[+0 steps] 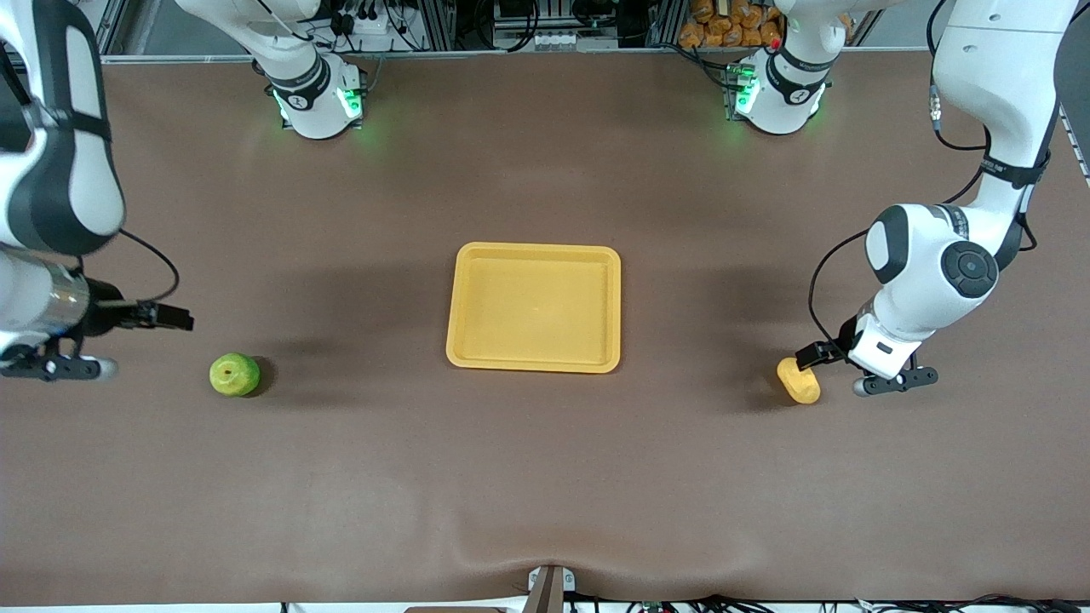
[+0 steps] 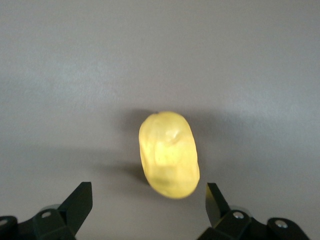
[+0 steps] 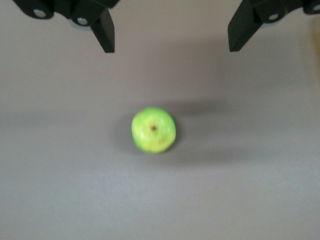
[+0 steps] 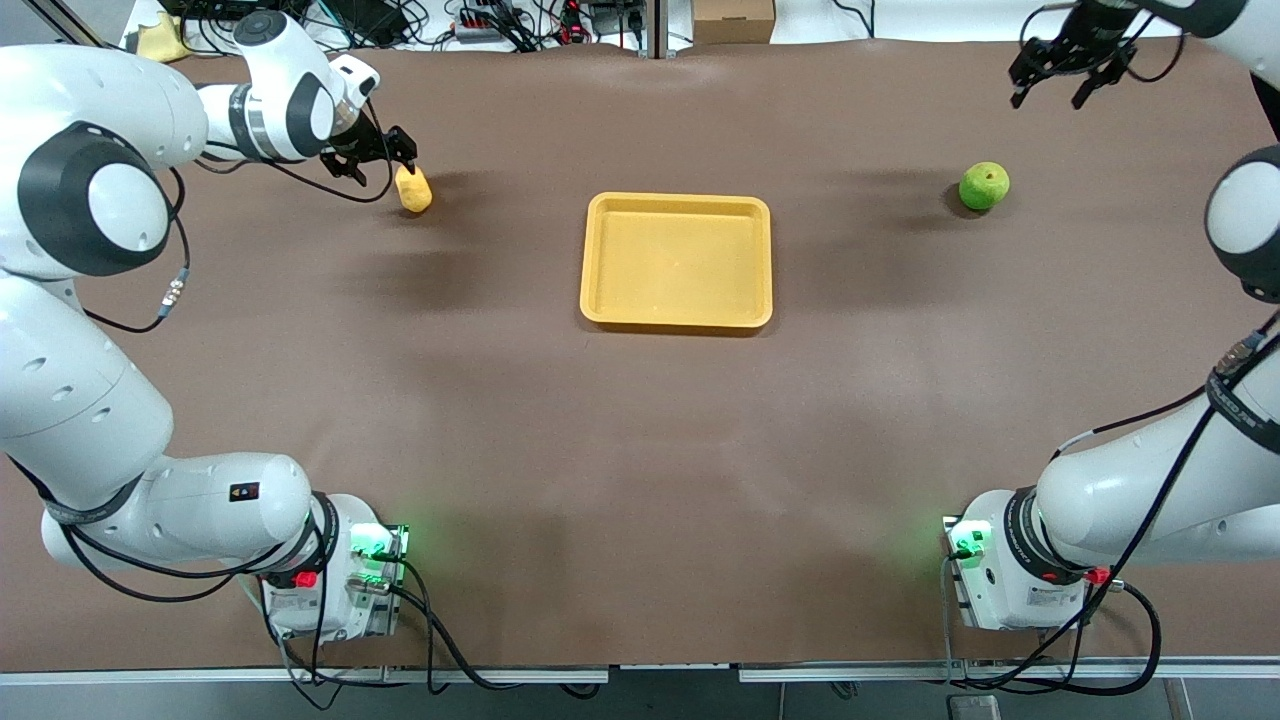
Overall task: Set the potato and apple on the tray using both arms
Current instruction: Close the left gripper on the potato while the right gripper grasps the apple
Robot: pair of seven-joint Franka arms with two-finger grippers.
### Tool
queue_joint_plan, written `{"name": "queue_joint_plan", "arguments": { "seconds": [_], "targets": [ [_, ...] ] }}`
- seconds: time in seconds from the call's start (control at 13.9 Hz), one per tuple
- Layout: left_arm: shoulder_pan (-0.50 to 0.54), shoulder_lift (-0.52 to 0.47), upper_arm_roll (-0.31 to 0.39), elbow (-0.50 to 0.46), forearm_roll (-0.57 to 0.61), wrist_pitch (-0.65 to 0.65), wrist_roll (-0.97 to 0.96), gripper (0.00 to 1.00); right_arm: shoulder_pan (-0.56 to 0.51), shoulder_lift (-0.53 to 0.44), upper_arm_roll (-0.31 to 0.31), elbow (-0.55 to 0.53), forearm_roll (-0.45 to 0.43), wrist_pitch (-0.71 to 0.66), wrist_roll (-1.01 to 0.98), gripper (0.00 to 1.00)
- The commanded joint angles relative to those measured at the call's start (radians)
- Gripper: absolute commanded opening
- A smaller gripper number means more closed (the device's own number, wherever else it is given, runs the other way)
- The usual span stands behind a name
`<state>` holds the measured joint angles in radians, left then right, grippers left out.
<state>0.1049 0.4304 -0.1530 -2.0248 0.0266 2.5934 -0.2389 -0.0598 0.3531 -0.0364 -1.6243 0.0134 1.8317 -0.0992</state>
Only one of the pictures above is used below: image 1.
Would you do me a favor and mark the black cable bundle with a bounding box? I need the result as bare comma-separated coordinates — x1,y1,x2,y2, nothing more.
626,593,1090,613

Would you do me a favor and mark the aluminium frame profile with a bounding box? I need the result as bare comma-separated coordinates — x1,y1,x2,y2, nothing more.
95,0,130,60

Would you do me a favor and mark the white power strip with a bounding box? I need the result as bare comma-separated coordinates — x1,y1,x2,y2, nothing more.
336,7,403,45

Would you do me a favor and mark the metal pole bracket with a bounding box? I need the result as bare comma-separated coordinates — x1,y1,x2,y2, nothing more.
525,564,577,613

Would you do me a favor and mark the brown table mat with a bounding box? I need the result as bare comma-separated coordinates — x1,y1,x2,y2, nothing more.
0,47,1090,607

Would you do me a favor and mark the yellow potato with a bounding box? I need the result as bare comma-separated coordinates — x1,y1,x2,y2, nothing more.
776,358,822,405

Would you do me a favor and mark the pile of orange packets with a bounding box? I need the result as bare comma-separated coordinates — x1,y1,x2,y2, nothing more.
679,0,789,49

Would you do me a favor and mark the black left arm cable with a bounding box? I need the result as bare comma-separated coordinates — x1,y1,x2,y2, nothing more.
806,81,1041,347

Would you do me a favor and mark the yellow plastic tray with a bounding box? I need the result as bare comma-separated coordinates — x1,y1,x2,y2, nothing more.
445,242,622,375

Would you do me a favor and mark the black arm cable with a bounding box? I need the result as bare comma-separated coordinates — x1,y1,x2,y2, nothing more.
806,81,1041,347
118,228,182,306

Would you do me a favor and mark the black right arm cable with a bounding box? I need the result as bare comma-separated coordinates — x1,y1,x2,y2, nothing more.
118,228,182,306

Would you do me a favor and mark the green apple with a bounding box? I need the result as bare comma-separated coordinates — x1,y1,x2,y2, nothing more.
209,352,262,398

